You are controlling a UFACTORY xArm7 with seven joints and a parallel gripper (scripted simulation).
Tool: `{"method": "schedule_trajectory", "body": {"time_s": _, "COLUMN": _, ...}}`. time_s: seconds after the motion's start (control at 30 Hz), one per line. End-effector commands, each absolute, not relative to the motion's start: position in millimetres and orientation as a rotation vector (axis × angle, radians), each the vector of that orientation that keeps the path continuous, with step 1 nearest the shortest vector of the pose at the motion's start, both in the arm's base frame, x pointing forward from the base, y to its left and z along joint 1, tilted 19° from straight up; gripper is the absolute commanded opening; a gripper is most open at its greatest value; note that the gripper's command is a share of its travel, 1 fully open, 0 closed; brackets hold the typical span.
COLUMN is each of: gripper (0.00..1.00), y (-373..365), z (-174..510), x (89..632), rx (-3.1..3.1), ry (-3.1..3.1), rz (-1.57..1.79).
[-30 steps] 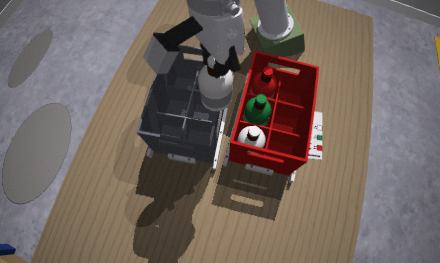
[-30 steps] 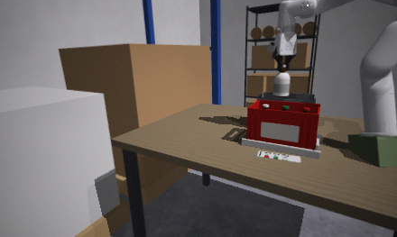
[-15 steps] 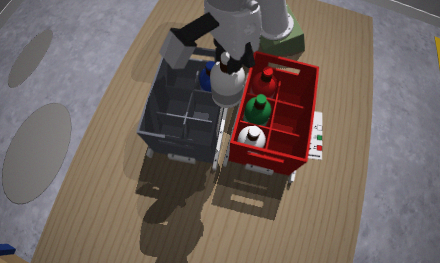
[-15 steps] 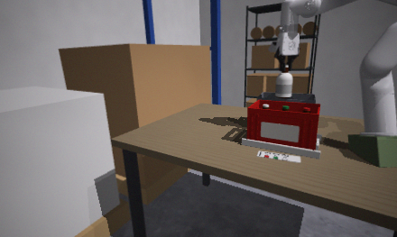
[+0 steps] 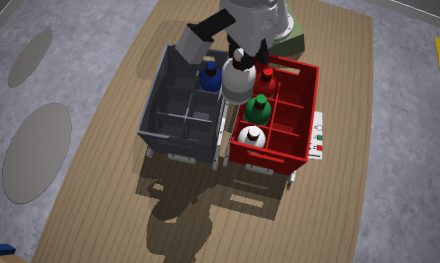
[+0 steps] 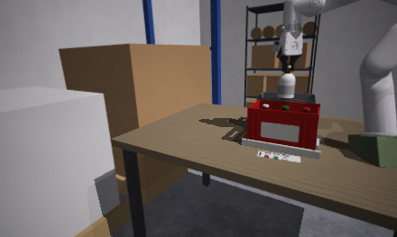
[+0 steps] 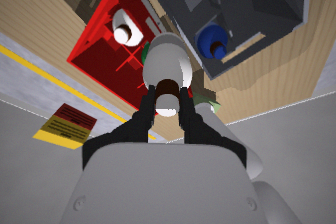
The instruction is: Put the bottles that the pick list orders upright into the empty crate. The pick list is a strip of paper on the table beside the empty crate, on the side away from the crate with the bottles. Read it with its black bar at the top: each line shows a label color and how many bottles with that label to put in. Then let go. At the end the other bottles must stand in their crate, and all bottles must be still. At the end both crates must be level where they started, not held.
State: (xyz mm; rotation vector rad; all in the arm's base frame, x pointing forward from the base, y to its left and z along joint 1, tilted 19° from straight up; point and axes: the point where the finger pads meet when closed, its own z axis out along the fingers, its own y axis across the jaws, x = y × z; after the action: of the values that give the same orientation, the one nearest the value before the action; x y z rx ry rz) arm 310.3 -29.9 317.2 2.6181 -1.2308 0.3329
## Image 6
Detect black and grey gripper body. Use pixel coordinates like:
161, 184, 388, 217
278, 31, 302, 56

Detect white paper pick list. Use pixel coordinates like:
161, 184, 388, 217
257, 151, 300, 163

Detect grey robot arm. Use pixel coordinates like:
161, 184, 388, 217
281, 0, 397, 136

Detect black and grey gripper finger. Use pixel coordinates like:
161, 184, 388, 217
289, 55, 301, 71
277, 49, 289, 72

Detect green bottle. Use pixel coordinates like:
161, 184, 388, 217
282, 105, 290, 111

